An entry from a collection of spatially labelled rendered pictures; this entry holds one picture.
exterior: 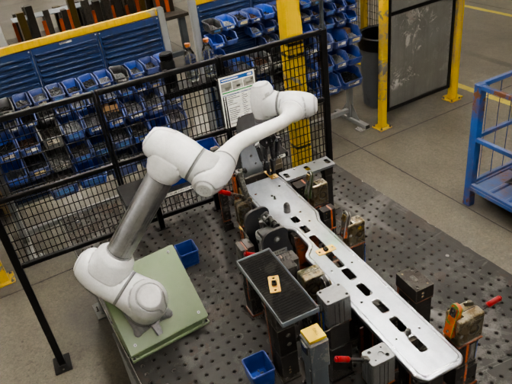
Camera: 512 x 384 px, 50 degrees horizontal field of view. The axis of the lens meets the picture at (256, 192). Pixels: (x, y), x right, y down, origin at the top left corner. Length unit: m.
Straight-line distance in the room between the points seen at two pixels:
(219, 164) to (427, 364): 0.95
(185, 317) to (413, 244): 1.16
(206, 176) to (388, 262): 1.15
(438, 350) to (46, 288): 2.92
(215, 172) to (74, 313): 2.18
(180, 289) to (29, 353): 1.52
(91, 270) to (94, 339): 1.47
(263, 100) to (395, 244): 1.00
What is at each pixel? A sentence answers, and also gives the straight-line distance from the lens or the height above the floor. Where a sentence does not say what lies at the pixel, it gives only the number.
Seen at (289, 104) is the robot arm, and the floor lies 1.53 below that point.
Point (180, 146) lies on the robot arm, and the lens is 1.92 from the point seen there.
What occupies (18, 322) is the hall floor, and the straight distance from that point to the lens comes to 4.01.
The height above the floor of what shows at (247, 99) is 1.29.
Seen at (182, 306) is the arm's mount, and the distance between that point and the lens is 2.47.
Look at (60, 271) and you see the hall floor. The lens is 4.28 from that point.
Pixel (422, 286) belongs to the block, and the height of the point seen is 1.03.
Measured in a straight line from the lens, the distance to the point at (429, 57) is 5.60.
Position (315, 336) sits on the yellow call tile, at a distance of 1.77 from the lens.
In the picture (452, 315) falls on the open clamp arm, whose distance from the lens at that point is 1.97.
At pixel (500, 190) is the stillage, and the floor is 0.16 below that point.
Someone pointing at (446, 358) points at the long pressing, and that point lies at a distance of 1.94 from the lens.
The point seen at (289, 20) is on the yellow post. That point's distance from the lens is 3.05.
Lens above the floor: 2.47
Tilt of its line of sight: 33 degrees down
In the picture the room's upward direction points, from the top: 8 degrees counter-clockwise
